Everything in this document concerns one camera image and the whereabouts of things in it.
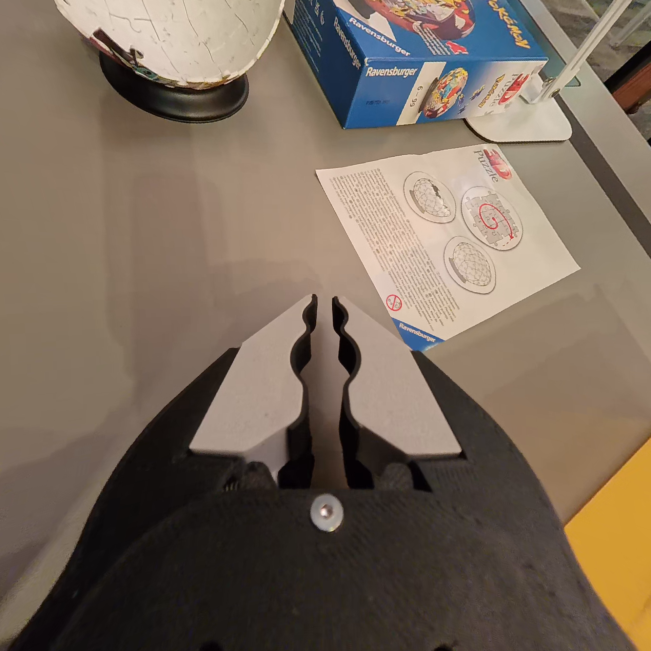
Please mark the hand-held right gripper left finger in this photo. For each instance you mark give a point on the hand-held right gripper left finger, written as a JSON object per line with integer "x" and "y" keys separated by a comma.
{"x": 249, "y": 407}

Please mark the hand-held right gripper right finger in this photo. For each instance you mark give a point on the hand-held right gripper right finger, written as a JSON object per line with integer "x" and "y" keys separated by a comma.
{"x": 402, "y": 407}

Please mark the yellow plastic bin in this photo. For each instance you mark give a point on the yellow plastic bin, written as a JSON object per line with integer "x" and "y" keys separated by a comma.
{"x": 620, "y": 559}

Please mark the white half-built puzzle ball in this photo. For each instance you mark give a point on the white half-built puzzle ball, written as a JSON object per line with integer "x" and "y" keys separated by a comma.
{"x": 188, "y": 40}

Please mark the black round ball stand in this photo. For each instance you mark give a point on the black round ball stand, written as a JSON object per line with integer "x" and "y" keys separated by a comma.
{"x": 203, "y": 104}

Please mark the blue puzzle box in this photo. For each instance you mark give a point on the blue puzzle box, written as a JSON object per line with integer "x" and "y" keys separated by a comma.
{"x": 386, "y": 96}

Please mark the printed instruction sheet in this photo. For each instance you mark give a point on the printed instruction sheet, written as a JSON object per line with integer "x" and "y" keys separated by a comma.
{"x": 366, "y": 213}

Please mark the white desk stand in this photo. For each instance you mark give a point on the white desk stand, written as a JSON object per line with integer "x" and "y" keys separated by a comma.
{"x": 524, "y": 127}

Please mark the long black tape strip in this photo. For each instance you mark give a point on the long black tape strip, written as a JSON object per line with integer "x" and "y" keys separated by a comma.
{"x": 610, "y": 168}

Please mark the reddish wooden panel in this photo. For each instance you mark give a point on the reddish wooden panel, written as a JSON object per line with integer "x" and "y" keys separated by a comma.
{"x": 633, "y": 94}

